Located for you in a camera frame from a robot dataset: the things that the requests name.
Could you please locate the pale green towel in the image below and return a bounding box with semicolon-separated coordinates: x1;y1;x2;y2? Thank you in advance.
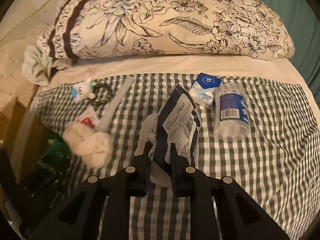
21;45;73;87

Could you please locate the white plush toy blue star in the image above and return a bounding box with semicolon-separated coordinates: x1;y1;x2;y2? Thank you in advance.
71;77;96;103

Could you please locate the green plastic bag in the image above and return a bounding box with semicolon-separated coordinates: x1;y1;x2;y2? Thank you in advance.
36;131;72;172

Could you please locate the cream tufted headboard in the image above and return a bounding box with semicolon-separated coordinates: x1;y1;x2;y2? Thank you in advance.
0;22;51;106

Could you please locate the brown cardboard box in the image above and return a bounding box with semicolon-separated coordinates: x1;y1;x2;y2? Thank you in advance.
1;99;49;183

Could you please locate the white long-handled bath sponge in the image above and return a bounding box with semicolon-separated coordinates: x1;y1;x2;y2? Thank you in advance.
62;76;134;168

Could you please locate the white red sachet packet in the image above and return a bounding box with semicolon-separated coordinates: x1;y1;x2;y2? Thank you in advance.
75;106;100;129

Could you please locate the dark bead bracelet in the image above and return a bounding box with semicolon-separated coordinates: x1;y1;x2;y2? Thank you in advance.
90;82;114;107

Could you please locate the clear plastic water bottle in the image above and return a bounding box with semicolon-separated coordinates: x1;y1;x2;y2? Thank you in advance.
214;82;250;141

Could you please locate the teal curtain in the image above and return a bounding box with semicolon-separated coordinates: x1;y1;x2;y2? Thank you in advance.
261;0;319;93

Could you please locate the floral patterned pillow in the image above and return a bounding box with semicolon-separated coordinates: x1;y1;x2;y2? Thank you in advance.
36;0;295;61

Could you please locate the small blue tissue packet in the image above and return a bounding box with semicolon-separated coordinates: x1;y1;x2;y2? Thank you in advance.
189;73;222;108

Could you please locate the navy white tissue pack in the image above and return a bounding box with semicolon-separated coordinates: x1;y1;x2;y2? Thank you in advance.
135;85;201;189

